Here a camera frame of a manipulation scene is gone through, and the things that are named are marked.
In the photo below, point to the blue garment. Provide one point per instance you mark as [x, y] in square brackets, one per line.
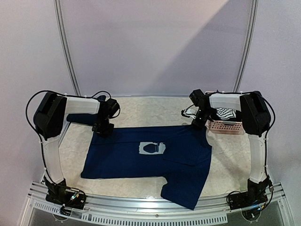
[180, 154]

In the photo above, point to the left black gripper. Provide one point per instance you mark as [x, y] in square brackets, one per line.
[106, 133]

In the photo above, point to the right aluminium frame post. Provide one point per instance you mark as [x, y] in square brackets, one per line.
[247, 44]

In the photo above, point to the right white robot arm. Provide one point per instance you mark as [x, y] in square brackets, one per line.
[255, 118]

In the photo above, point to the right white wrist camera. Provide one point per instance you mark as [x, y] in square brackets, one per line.
[189, 113]

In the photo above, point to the left aluminium frame post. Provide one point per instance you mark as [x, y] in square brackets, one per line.
[65, 47]

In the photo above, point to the aluminium frame post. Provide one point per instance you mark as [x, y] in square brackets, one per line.
[247, 44]
[65, 47]

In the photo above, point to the dark blue denim jeans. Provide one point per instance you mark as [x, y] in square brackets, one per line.
[80, 117]

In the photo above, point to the aluminium front rail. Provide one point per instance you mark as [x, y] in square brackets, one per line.
[116, 211]

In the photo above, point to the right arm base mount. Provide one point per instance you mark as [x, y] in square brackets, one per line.
[251, 203]

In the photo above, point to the black garment in basket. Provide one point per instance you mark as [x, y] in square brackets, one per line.
[216, 118]

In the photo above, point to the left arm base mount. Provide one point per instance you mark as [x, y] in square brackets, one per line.
[66, 196]

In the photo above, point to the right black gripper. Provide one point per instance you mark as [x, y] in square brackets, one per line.
[199, 123]

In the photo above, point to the black white striped garment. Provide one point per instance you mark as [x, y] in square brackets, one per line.
[225, 114]

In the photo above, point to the pink plastic laundry basket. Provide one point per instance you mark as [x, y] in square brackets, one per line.
[225, 128]

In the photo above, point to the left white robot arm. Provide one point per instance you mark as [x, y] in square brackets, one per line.
[49, 118]

